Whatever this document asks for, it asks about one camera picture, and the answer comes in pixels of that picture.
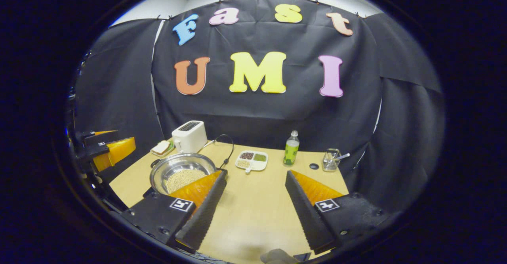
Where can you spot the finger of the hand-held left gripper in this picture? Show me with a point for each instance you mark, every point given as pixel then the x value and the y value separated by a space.
pixel 115 151
pixel 93 137

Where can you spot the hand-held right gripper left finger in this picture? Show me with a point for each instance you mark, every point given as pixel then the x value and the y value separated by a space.
pixel 208 212

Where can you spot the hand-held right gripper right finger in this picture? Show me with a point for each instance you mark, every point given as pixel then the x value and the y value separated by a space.
pixel 305 212

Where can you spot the black induction cooktop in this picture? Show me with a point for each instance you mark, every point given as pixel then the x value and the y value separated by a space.
pixel 149 193

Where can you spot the stainless steel pot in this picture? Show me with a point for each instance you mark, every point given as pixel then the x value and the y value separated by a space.
pixel 178 161

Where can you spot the pile of yellow soybeans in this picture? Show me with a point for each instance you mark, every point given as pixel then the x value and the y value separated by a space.
pixel 184 178

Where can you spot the sandwich with lettuce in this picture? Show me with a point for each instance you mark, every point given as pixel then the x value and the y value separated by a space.
pixel 161 148

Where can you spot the black round table grommet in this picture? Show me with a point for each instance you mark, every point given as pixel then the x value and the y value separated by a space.
pixel 314 166

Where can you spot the small pale green plate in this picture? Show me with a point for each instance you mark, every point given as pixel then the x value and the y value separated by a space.
pixel 168 153

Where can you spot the green label drink bottle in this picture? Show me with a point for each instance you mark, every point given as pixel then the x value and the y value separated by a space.
pixel 291 151

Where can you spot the white divided bean plate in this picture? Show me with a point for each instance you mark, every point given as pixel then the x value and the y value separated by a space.
pixel 252 161

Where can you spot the metal spoon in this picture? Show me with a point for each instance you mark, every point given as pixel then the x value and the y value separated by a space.
pixel 344 156

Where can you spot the white toaster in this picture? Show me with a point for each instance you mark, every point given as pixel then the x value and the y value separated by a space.
pixel 190 137

